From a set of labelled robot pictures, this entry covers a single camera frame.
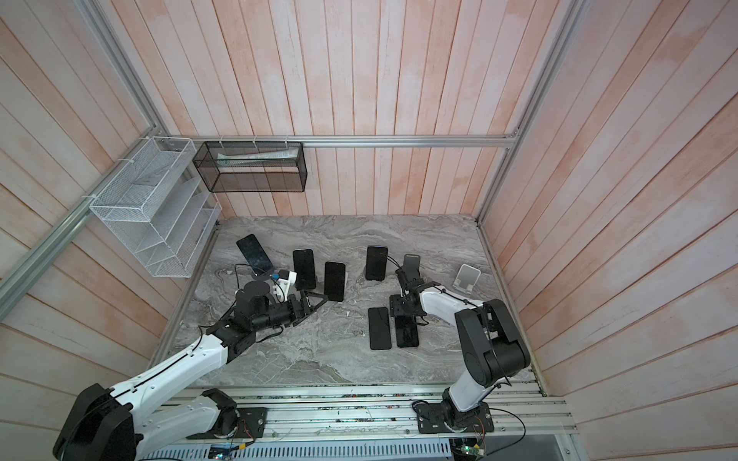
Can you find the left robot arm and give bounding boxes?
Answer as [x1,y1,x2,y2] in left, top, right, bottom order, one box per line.
[52,282,328,460]

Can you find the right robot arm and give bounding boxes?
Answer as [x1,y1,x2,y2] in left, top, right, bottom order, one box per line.
[390,268,530,434]

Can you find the white wire mesh shelf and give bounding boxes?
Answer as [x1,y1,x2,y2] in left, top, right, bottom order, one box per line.
[90,136,222,279]

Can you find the black wire mesh basket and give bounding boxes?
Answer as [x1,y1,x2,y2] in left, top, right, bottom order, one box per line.
[193,140,309,193]

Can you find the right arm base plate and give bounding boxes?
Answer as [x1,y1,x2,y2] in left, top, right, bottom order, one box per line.
[411,401,494,435]

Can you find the dark round phone stand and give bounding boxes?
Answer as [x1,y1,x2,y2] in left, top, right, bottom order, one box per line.
[402,254,421,280]

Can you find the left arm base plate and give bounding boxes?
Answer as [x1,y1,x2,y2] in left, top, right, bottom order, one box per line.
[234,407,268,441]

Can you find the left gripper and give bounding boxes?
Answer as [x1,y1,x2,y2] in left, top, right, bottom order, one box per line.
[253,289,329,332]

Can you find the purple edged phone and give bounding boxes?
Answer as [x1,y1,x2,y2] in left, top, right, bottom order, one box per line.
[395,316,419,349]

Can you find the green edged phone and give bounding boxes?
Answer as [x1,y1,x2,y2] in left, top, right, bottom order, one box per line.
[292,249,317,291]

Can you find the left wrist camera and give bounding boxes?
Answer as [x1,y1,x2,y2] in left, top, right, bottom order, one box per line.
[269,270,297,303]

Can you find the blue edged phone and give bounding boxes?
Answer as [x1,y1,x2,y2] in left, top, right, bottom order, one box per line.
[365,246,388,282]

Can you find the white folding phone stand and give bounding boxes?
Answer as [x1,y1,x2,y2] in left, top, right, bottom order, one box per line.
[453,263,482,295]

